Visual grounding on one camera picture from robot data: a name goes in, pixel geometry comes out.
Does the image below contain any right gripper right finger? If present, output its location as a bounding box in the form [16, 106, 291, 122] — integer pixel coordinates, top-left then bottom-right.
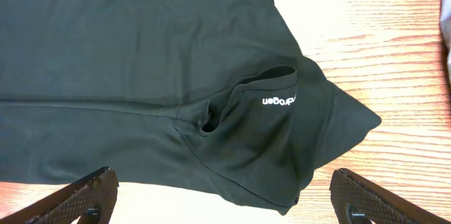
[329, 168, 450, 224]

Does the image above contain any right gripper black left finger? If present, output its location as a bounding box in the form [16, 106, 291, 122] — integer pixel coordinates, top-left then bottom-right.
[1, 166, 119, 224]

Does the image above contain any grey garment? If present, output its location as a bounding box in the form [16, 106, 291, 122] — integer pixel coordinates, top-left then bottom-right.
[439, 0, 451, 77]

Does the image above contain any black t-shirt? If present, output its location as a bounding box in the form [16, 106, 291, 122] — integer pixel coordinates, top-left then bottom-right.
[1, 0, 381, 214]

